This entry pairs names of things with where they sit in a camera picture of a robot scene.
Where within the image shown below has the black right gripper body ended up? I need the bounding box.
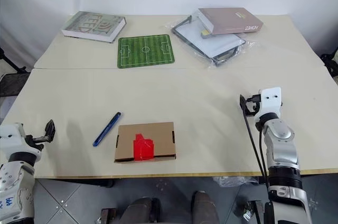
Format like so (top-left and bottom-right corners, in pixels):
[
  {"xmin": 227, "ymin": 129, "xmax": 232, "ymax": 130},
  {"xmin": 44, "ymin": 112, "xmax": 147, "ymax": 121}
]
[{"xmin": 244, "ymin": 94, "xmax": 262, "ymax": 117}]

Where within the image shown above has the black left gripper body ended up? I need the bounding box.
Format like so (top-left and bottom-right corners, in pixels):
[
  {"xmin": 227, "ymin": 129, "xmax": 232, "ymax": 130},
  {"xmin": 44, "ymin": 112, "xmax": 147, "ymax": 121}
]
[{"xmin": 25, "ymin": 134, "xmax": 45, "ymax": 152}]

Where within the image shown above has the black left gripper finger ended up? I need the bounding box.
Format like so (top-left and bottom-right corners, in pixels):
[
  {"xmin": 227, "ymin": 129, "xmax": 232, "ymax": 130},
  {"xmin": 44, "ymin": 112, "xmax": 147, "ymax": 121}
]
[
  {"xmin": 31, "ymin": 135, "xmax": 50, "ymax": 143},
  {"xmin": 44, "ymin": 119, "xmax": 57, "ymax": 143}
]

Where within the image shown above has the blue pen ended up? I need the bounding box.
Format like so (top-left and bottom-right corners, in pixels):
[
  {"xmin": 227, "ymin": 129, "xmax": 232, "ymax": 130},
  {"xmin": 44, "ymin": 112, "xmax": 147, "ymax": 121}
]
[{"xmin": 92, "ymin": 111, "xmax": 123, "ymax": 147}]

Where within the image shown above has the brown cardboard box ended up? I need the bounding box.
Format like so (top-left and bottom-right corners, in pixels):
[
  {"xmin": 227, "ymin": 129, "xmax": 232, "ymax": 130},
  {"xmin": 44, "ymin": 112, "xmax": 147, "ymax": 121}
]
[{"xmin": 114, "ymin": 122, "xmax": 177, "ymax": 164}]

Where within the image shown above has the dark woven panel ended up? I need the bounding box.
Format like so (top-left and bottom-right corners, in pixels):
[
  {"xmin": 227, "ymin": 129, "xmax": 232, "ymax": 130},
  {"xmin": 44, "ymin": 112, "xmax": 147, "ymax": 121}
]
[{"xmin": 0, "ymin": 72, "xmax": 31, "ymax": 98}]

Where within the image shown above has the black-framed white board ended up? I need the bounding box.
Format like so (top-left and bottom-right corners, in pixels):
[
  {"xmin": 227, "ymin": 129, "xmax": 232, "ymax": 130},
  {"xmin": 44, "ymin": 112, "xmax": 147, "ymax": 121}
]
[{"xmin": 171, "ymin": 15, "xmax": 248, "ymax": 68}]

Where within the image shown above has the crumpled clear plastic wrap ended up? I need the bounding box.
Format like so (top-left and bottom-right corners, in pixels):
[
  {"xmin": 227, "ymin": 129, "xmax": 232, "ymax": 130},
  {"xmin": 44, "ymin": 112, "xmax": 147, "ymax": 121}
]
[{"xmin": 213, "ymin": 175, "xmax": 259, "ymax": 189}]

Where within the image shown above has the pinkish brown hardcover book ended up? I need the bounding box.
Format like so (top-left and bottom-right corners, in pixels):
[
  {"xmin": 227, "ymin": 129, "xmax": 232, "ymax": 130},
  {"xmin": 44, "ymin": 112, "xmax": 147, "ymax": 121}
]
[{"xmin": 198, "ymin": 7, "xmax": 265, "ymax": 36}]

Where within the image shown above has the black tripod stand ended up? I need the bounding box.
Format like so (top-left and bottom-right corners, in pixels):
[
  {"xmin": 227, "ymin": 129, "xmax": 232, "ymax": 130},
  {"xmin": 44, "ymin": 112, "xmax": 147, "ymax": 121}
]
[{"xmin": 0, "ymin": 48, "xmax": 27, "ymax": 73}]

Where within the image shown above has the red tape seal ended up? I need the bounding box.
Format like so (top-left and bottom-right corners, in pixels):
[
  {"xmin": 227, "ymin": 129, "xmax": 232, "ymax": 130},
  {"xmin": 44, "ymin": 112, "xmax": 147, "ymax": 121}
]
[{"xmin": 132, "ymin": 133, "xmax": 155, "ymax": 162}]

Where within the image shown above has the dark rounded robot foot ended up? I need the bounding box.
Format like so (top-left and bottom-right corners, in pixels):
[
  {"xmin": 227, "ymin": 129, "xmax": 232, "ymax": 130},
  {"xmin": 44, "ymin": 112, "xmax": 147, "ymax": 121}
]
[
  {"xmin": 123, "ymin": 198, "xmax": 161, "ymax": 224},
  {"xmin": 191, "ymin": 190, "xmax": 220, "ymax": 224}
]

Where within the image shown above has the green football field mat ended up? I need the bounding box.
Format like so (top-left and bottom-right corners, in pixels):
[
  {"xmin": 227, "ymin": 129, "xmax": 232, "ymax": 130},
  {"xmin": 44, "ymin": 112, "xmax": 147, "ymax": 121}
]
[{"xmin": 116, "ymin": 34, "xmax": 176, "ymax": 70}]

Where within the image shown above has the thick grey-green FEED book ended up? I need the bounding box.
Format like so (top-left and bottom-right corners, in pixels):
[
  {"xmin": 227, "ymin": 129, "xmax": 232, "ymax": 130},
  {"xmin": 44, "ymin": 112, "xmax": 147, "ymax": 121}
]
[{"xmin": 61, "ymin": 11, "xmax": 127, "ymax": 43}]

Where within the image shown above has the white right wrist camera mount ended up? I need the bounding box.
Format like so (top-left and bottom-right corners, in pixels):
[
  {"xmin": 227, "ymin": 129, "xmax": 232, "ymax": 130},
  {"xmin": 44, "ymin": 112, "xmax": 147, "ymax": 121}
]
[{"xmin": 255, "ymin": 86, "xmax": 283, "ymax": 119}]

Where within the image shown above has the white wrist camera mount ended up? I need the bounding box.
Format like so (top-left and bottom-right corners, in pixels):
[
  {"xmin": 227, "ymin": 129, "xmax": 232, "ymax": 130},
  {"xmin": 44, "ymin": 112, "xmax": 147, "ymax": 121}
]
[
  {"xmin": 0, "ymin": 123, "xmax": 29, "ymax": 155},
  {"xmin": 255, "ymin": 86, "xmax": 283, "ymax": 119}
]

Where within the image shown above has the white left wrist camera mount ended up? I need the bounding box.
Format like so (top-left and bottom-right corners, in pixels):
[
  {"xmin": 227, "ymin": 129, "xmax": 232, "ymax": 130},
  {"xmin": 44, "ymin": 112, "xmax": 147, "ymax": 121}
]
[{"xmin": 0, "ymin": 123, "xmax": 29, "ymax": 155}]

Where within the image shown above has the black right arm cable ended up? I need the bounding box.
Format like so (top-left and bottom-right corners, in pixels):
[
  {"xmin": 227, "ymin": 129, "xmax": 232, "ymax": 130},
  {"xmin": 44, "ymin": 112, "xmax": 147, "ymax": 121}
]
[{"xmin": 243, "ymin": 111, "xmax": 270, "ymax": 185}]

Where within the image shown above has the dark brown metal bracket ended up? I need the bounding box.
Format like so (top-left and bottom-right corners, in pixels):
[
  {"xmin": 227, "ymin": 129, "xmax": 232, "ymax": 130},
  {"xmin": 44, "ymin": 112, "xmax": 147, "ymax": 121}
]
[
  {"xmin": 99, "ymin": 207, "xmax": 117, "ymax": 224},
  {"xmin": 247, "ymin": 199, "xmax": 265, "ymax": 222}
]

